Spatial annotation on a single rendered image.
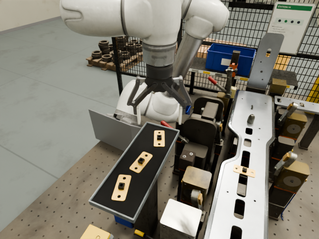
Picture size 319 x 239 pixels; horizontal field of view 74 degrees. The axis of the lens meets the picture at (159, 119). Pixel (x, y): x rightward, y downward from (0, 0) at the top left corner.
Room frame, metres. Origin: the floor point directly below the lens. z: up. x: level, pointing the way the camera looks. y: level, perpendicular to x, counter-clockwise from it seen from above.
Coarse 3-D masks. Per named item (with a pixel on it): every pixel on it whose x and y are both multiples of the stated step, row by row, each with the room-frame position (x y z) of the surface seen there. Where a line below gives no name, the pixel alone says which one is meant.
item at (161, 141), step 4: (156, 132) 0.59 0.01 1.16; (160, 132) 0.59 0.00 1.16; (156, 136) 0.57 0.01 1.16; (160, 136) 0.56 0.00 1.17; (164, 136) 0.57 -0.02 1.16; (156, 140) 0.54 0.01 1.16; (160, 140) 0.54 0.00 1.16; (164, 140) 0.54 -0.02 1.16; (156, 144) 0.52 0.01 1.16; (160, 144) 0.52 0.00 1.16; (164, 144) 0.52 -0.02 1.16
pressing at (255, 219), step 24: (240, 96) 1.10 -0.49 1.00; (264, 96) 1.10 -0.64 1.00; (240, 120) 0.86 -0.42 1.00; (264, 120) 0.86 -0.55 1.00; (240, 144) 0.68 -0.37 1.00; (264, 144) 0.69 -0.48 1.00; (264, 168) 0.55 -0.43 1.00; (216, 192) 0.44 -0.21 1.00; (264, 192) 0.44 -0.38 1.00; (216, 216) 0.35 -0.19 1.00; (264, 216) 0.35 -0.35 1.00
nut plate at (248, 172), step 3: (234, 165) 0.56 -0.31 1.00; (237, 165) 0.56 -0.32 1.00; (234, 168) 0.55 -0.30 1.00; (237, 168) 0.55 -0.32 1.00; (240, 168) 0.55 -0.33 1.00; (243, 168) 0.54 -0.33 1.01; (246, 168) 0.54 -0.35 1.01; (249, 168) 0.55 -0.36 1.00; (234, 171) 0.53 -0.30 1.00; (237, 171) 0.53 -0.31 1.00; (240, 171) 0.53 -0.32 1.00; (243, 171) 0.53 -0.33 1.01; (246, 171) 0.53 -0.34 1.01; (249, 171) 0.53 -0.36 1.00; (252, 171) 0.53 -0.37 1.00; (243, 174) 0.52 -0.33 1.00; (246, 174) 0.52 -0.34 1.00; (249, 174) 0.52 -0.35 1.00; (252, 174) 0.52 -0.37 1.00
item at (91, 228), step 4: (88, 228) 0.24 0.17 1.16; (92, 228) 0.24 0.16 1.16; (96, 228) 0.24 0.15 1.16; (84, 232) 0.23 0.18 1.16; (88, 232) 0.23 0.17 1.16; (92, 232) 0.23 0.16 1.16; (96, 232) 0.23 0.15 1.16; (100, 232) 0.23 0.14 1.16; (104, 232) 0.23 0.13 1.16; (84, 236) 0.22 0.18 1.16; (88, 236) 0.22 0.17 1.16; (92, 236) 0.22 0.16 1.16; (96, 236) 0.22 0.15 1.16; (100, 236) 0.22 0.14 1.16; (104, 236) 0.22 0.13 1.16; (108, 236) 0.22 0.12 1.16
